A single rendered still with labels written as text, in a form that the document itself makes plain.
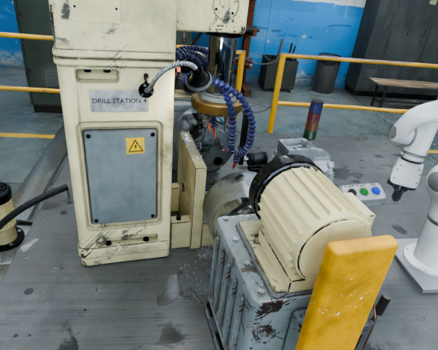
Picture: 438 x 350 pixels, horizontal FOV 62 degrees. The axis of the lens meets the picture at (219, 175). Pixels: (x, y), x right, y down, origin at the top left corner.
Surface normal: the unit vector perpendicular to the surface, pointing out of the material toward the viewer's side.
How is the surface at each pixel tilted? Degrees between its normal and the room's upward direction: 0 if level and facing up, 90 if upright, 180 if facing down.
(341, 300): 90
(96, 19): 90
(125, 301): 0
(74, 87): 90
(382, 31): 90
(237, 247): 0
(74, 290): 0
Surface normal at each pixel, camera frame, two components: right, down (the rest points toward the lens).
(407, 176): -0.25, 0.30
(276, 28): 0.10, 0.50
